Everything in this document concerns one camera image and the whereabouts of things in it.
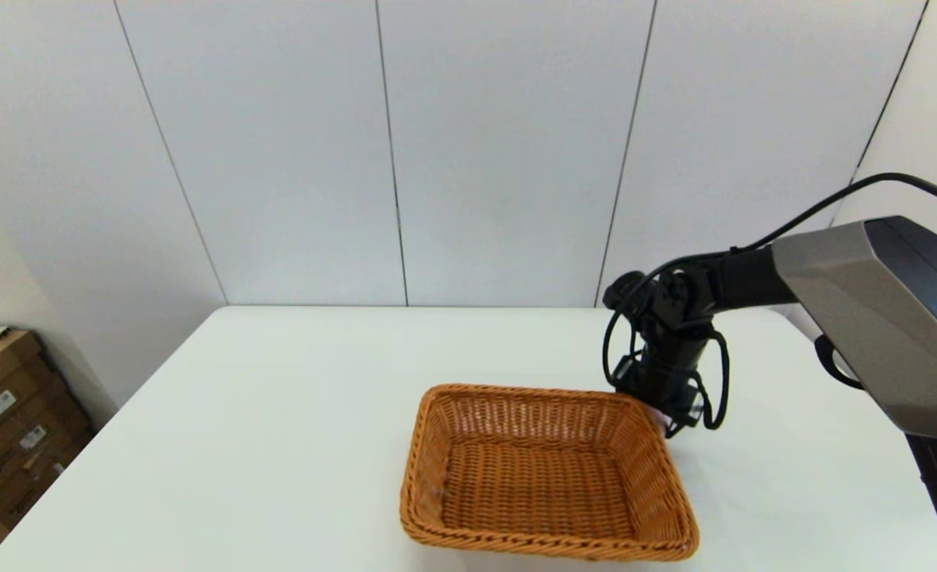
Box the orange woven wicker basket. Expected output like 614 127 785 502
399 384 700 562

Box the thick black strap loop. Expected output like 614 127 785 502
814 334 866 392

